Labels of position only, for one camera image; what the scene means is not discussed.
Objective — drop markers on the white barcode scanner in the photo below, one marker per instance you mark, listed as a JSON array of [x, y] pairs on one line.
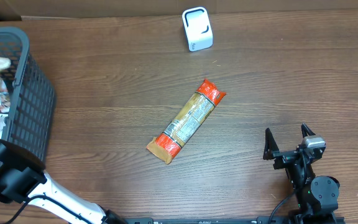
[[197, 28]]

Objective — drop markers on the grey plastic basket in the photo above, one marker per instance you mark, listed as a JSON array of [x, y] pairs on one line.
[[31, 93]]

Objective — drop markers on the orange spaghetti package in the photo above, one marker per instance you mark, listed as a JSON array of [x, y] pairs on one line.
[[169, 143]]

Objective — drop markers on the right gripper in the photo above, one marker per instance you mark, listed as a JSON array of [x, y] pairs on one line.
[[289, 155]]

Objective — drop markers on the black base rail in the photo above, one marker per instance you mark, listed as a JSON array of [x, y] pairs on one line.
[[258, 220]]

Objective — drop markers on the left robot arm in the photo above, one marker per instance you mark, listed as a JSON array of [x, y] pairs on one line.
[[23, 179]]

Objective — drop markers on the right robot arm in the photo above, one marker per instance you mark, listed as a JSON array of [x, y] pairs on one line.
[[316, 195]]

